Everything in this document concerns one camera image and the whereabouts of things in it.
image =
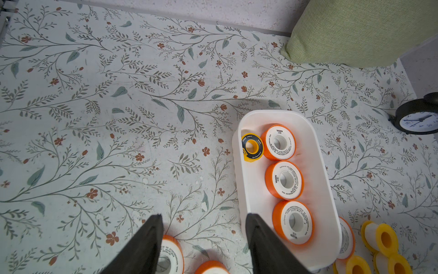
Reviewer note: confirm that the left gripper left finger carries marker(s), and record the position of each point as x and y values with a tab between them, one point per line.
141	254

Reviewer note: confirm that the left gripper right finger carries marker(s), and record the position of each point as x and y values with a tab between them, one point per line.
268	252

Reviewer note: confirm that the orange tape roll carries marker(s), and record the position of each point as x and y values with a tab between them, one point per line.
293	222
171	259
212	267
279	143
348	241
284	180

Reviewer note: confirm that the white plastic storage box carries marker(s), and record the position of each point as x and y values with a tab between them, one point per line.
253	196

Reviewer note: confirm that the black yellow tape roll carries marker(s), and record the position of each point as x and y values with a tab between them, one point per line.
252	146

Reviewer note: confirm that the yellow tape roll top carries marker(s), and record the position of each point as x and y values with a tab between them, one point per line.
379	238

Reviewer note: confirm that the yellow tape roll right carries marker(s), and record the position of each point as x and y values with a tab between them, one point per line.
394	264

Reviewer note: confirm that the black alarm clock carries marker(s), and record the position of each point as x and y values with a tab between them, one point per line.
418	117

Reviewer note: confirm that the green pillow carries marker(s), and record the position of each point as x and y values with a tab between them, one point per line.
360	33

